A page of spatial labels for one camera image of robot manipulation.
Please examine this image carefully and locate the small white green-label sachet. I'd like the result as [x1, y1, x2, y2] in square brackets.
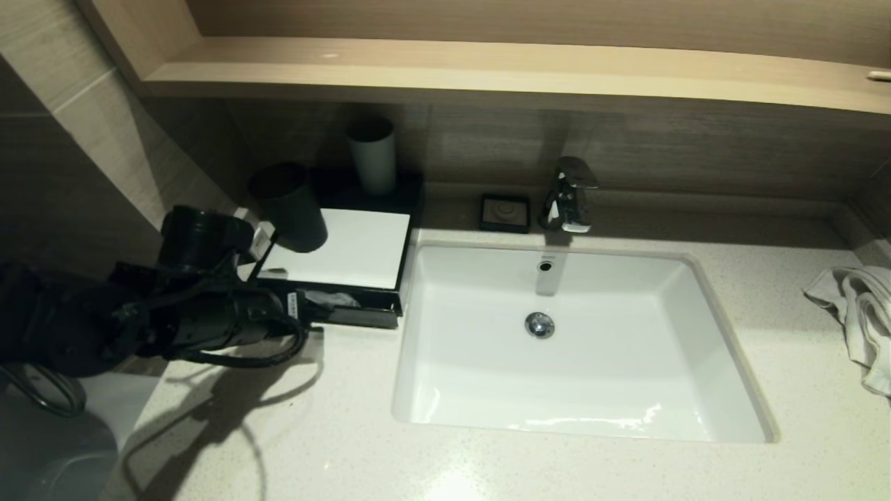
[310, 290, 363, 309]

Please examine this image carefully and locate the black glossy drawer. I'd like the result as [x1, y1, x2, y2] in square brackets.
[306, 284, 404, 330]

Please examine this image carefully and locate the black cup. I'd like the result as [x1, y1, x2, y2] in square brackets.
[249, 162, 330, 253]

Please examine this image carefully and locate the black box with white top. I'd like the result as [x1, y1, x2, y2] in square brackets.
[251, 207, 413, 300]

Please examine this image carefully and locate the black glossy tray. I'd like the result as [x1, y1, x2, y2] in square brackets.
[306, 167, 427, 244]

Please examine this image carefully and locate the grey cup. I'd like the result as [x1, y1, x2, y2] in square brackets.
[347, 118, 397, 197]

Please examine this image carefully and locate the black square soap dish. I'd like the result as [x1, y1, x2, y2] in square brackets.
[478, 194, 532, 234]

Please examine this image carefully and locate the chrome faucet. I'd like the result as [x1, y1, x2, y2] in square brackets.
[539, 157, 599, 234]

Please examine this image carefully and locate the white ceramic sink basin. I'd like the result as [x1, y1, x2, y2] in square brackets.
[391, 240, 779, 445]

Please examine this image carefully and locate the light wooden shelf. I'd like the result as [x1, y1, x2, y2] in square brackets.
[77, 0, 891, 116]

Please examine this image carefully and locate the white towel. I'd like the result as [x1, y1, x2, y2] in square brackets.
[801, 266, 891, 399]

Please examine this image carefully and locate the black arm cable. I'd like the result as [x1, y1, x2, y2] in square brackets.
[167, 317, 310, 369]

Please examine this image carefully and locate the small white rectangular block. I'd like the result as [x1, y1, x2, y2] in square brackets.
[233, 207, 277, 264]

